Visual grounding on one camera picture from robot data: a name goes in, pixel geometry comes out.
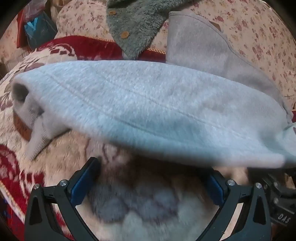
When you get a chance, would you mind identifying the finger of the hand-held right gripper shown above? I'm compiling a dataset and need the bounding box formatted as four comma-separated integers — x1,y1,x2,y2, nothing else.
248,166,288,200

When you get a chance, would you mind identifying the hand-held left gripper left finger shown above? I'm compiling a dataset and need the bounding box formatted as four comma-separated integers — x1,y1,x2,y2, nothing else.
24,157,100,241

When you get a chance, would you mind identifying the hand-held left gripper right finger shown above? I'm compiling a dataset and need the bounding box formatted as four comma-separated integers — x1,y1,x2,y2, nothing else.
196,169,273,241

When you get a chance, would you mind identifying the light grey sweatshirt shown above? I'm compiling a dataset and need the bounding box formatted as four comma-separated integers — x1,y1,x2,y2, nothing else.
11,11,296,168

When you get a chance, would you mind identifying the red patterned blanket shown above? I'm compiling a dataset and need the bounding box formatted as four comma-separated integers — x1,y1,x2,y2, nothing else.
0,36,250,241

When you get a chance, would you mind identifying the floral armchair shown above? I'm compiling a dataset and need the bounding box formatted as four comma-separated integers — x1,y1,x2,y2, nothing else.
0,24,28,67

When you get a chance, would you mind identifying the blue bag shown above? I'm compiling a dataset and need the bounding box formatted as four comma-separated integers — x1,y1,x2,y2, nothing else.
24,13,58,49

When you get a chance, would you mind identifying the red bag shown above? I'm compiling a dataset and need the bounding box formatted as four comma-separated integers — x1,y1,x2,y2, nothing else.
17,7,31,49

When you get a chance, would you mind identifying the grey-green fleece jacket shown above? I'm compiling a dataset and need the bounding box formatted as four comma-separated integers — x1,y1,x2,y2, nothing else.
106,0,192,59

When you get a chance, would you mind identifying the clear plastic bag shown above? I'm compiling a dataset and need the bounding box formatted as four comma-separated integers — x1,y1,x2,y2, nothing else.
24,0,48,20

